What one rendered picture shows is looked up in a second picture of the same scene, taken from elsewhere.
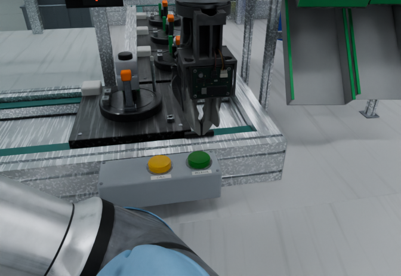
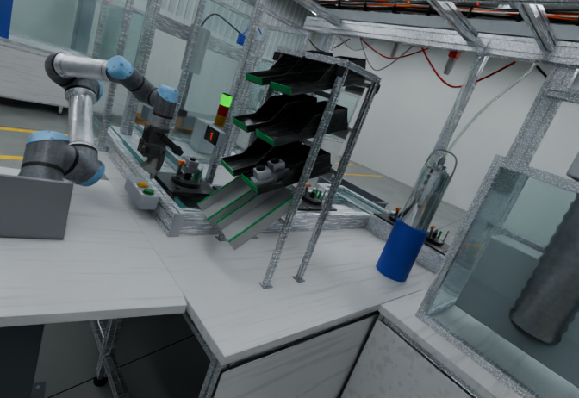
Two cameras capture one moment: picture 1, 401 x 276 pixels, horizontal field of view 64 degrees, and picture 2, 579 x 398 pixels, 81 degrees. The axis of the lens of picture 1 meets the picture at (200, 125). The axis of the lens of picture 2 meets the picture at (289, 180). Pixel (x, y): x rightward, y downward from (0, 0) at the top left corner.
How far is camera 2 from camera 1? 1.35 m
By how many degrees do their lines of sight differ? 53
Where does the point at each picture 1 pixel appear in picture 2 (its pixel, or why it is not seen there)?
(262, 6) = (427, 254)
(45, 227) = (77, 137)
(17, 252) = (71, 135)
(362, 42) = (258, 213)
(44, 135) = not seen: hidden behind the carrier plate
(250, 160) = (164, 214)
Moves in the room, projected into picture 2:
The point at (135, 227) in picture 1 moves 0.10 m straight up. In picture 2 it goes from (85, 152) to (90, 126)
